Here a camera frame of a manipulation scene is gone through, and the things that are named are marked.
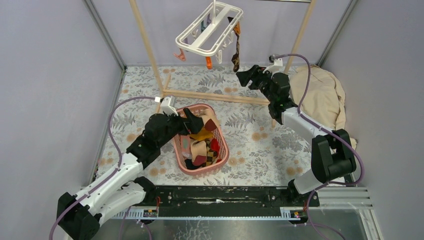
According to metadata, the mustard yellow sock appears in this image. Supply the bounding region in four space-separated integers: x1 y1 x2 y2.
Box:
189 127 214 142

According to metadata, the wooden clothes rack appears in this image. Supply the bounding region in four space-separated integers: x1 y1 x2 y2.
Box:
129 0 318 129

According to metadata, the navy sock red cuff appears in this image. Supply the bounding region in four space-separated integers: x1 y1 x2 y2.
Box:
184 159 200 170

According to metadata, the beige cloth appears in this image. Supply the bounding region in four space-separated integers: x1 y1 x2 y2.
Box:
289 65 347 130

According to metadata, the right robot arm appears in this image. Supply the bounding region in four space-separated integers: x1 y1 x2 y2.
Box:
236 65 357 206

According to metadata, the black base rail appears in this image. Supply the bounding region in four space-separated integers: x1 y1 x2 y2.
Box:
135 185 320 218

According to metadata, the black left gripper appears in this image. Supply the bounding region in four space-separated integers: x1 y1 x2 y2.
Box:
157 108 207 149

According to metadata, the brown argyle sock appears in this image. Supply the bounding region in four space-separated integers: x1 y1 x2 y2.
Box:
231 21 241 73
200 142 219 167

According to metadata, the pink clothes peg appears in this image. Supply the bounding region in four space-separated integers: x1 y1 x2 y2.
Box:
173 48 187 62

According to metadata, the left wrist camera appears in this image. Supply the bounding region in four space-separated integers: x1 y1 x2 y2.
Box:
154 95 179 116

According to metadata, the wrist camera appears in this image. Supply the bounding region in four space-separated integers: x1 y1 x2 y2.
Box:
154 95 179 116
263 55 283 74

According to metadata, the floral patterned mat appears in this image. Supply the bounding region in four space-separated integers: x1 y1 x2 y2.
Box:
93 66 311 186

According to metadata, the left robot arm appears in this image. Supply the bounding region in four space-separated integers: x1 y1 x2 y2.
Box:
49 108 205 240

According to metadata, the pink laundry basket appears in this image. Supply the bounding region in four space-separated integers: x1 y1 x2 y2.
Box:
172 103 230 176

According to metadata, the purple cable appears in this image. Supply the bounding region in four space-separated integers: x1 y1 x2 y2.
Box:
276 53 366 240
48 96 158 240

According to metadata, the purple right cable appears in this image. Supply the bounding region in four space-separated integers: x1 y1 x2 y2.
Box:
276 53 366 240

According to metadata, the white plastic clip hanger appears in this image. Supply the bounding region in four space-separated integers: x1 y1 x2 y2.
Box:
175 0 244 64

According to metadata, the orange clothes peg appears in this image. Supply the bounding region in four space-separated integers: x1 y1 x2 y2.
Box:
205 56 213 70

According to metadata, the beige purple striped sock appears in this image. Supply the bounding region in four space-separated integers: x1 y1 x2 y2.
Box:
190 140 207 166

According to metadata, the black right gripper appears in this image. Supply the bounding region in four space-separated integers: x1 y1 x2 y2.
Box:
235 65 276 104

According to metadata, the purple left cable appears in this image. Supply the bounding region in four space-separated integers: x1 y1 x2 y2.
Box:
48 96 158 240

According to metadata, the pink green patterned sock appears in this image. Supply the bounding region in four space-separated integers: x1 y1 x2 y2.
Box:
180 135 192 159

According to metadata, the red snowflake sock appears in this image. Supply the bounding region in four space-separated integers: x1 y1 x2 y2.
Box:
210 138 220 153

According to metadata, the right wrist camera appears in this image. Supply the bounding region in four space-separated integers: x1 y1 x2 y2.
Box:
263 55 283 74

